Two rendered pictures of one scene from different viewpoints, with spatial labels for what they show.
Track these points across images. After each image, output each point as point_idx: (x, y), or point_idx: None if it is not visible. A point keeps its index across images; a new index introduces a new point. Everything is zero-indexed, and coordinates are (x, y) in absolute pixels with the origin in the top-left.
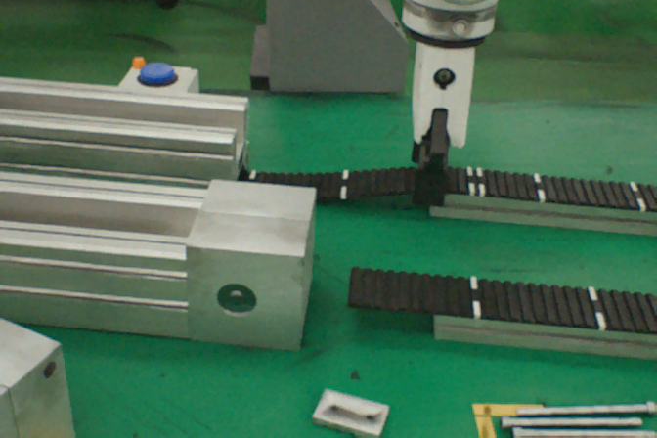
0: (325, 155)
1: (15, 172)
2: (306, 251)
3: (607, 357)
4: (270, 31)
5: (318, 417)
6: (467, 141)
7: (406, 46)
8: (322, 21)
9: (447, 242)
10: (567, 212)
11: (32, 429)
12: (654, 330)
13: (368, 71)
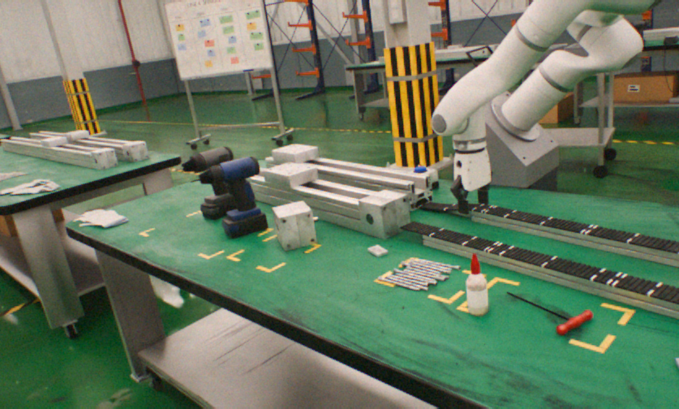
0: None
1: None
2: (387, 207)
3: (469, 258)
4: None
5: (368, 248)
6: (526, 204)
7: (524, 166)
8: (490, 155)
9: (466, 227)
10: (515, 223)
11: (302, 229)
12: (477, 247)
13: (510, 177)
